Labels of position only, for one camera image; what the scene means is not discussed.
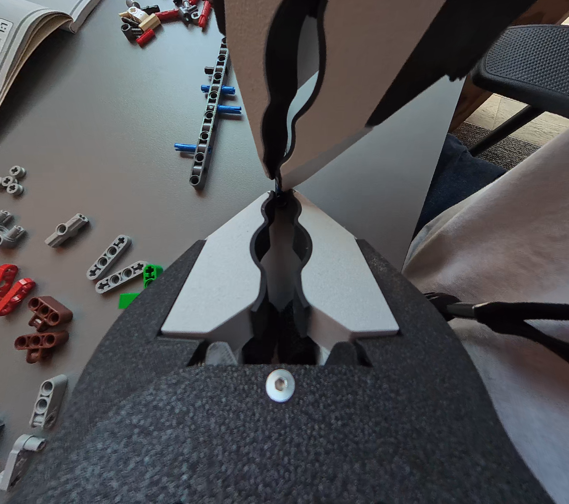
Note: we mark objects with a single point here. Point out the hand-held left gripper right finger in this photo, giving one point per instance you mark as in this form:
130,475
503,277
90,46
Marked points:
346,286

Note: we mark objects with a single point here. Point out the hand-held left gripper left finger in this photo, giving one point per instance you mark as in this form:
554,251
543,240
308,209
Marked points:
213,286

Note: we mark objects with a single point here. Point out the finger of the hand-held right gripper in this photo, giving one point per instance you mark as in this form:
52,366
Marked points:
249,23
382,37

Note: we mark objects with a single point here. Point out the blue and black lego pin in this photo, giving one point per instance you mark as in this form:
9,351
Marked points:
279,192

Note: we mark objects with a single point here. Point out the green lego connector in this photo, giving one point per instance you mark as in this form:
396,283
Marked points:
150,276

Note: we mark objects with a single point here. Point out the long grey lego beam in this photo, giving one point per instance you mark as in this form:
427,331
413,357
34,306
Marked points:
216,81

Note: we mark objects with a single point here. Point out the flat green lego piece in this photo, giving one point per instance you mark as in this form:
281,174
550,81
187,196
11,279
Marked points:
129,300

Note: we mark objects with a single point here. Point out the thin grey lego liftarm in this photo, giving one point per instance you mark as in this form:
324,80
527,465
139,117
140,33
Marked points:
109,256
121,277

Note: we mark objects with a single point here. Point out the grey lego axle connector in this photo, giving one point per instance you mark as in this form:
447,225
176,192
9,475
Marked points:
66,230

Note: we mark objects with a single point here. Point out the red lego liftarm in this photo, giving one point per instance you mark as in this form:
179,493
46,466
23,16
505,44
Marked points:
17,296
6,279

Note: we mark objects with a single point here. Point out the thick grey lego liftarm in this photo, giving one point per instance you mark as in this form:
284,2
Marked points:
48,401

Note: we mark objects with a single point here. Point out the light grey bent lego piece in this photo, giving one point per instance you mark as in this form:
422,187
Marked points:
20,457

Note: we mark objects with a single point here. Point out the black office chair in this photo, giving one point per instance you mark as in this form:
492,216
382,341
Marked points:
524,63

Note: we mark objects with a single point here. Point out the person's leg in dark pants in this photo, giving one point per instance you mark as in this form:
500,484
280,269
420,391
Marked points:
453,175

